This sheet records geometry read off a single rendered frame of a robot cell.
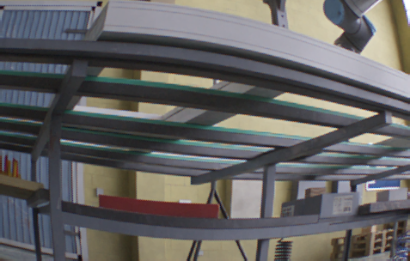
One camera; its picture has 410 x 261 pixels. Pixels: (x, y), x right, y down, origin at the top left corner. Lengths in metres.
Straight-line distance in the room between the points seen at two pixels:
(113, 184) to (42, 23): 2.74
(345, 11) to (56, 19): 6.84
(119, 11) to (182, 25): 0.12
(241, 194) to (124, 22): 7.23
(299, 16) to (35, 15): 4.89
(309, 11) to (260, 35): 8.95
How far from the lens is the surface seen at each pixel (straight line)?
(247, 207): 8.16
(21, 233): 7.36
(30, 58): 0.97
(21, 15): 8.03
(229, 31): 1.02
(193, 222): 1.35
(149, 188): 7.40
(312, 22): 9.90
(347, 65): 1.18
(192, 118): 1.56
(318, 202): 2.00
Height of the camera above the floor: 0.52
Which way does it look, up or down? 12 degrees up
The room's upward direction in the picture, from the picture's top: 2 degrees clockwise
